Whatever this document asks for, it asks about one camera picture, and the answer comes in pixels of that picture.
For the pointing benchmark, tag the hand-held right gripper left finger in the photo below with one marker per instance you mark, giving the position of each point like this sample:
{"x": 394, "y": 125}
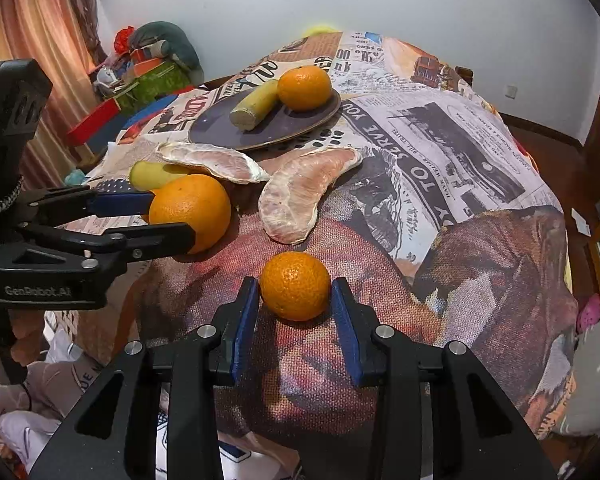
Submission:
{"x": 242, "y": 330}

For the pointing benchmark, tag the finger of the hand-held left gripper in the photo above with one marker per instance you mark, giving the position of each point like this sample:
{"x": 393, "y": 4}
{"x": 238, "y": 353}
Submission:
{"x": 155, "y": 240}
{"x": 122, "y": 202}

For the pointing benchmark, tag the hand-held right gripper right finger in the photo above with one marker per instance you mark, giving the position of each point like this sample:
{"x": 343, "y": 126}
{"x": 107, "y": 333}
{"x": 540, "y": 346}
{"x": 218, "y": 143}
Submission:
{"x": 347, "y": 330}

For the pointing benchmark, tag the yellow-green pear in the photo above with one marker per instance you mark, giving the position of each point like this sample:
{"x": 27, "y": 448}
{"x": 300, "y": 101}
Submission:
{"x": 147, "y": 175}

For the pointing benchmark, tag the large orange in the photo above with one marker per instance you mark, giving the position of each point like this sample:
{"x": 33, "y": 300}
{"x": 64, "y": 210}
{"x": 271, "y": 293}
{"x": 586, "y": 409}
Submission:
{"x": 192, "y": 205}

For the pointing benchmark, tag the small orange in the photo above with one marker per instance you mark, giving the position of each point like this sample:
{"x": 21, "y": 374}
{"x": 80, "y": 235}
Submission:
{"x": 295, "y": 285}

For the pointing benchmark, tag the curved peeled pomelo segment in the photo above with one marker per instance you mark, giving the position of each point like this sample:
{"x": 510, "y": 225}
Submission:
{"x": 295, "y": 200}

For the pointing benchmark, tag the dark round plate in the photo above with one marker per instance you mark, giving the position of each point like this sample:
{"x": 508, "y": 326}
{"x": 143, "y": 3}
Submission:
{"x": 290, "y": 127}

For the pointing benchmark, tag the orange striped curtain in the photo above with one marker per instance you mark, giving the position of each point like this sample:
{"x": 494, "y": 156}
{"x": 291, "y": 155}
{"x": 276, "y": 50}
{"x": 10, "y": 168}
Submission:
{"x": 40, "y": 35}

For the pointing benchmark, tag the long red box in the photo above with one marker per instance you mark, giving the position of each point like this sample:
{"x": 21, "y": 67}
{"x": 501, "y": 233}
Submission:
{"x": 95, "y": 122}

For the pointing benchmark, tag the red plastic bag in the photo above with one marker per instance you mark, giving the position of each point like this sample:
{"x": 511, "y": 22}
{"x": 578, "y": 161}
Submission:
{"x": 122, "y": 40}

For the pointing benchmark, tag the newspaper printed cloth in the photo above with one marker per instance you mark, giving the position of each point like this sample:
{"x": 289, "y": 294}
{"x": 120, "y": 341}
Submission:
{"x": 480, "y": 285}

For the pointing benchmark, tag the yellow-green sugarcane piece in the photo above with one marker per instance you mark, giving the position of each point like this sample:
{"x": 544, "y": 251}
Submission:
{"x": 252, "y": 105}

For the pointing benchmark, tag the grey plush toy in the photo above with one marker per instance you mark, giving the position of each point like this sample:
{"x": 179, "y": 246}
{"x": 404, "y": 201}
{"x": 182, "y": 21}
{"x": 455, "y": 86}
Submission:
{"x": 170, "y": 40}

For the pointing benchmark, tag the medium orange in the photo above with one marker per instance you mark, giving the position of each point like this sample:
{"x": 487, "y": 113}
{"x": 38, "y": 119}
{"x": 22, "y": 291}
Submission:
{"x": 305, "y": 87}

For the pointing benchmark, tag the pink spotted toy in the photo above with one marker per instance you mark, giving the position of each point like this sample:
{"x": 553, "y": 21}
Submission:
{"x": 590, "y": 312}

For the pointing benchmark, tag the yellow foam tube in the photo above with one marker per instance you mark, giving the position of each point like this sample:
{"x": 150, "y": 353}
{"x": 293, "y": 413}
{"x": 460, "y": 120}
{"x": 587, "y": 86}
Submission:
{"x": 320, "y": 30}

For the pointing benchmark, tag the white wall socket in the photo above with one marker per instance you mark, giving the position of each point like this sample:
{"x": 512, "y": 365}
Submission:
{"x": 510, "y": 92}

